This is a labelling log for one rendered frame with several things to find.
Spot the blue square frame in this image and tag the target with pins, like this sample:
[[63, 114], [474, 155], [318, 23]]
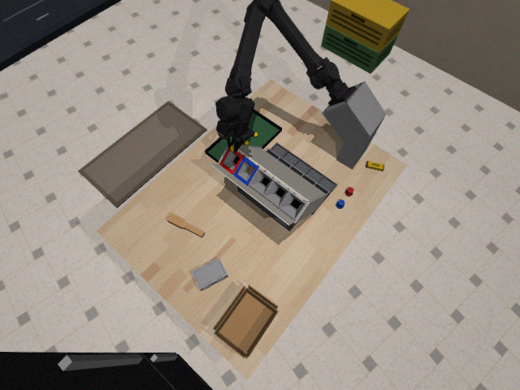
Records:
[[252, 164]]

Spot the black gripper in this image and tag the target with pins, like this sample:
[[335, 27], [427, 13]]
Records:
[[239, 140]]

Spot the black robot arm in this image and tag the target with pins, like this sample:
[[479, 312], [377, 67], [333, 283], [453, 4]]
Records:
[[229, 109]]

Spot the brown wire brush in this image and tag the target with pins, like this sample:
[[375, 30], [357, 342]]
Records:
[[181, 223]]

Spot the green tray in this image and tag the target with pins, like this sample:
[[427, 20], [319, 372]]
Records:
[[265, 128]]

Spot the brown cardboard box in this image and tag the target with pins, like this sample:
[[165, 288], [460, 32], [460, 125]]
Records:
[[244, 325]]

